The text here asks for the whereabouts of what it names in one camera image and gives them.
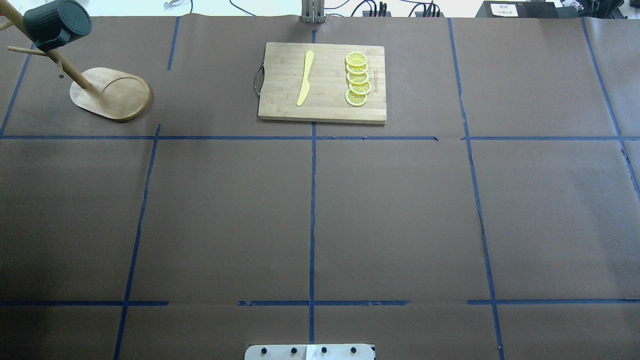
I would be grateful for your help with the dark teal mug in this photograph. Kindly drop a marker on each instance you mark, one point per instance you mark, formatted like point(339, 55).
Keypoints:
point(55, 24)

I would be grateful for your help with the wooden cup storage rack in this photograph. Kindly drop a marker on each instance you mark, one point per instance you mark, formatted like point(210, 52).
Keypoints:
point(113, 94)

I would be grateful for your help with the lemon slice five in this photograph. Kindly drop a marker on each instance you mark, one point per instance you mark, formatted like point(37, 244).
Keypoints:
point(354, 99)

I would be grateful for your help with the lemon slice four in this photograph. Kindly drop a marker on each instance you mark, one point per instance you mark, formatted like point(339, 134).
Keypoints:
point(362, 89)

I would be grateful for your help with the lemon slice three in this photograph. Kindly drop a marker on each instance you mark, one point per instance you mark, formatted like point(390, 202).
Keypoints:
point(357, 79)

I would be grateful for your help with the bamboo cutting board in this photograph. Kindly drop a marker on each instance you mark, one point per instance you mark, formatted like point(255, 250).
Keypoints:
point(283, 70)

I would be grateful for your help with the lemon slice two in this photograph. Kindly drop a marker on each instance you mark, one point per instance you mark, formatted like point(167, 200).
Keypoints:
point(357, 70)

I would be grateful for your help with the yellow plastic knife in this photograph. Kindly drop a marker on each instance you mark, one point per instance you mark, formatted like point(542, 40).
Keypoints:
point(305, 81)

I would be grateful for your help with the lemon slice one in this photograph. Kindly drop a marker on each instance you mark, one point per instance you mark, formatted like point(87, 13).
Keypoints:
point(356, 59)

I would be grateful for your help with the black box device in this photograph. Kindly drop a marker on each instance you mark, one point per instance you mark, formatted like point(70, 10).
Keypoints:
point(521, 9)

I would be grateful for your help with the aluminium frame post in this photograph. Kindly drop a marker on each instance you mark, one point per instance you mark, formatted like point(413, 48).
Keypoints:
point(313, 12)

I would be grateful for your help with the white camera pole mount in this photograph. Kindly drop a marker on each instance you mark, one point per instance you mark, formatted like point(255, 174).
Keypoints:
point(331, 351)

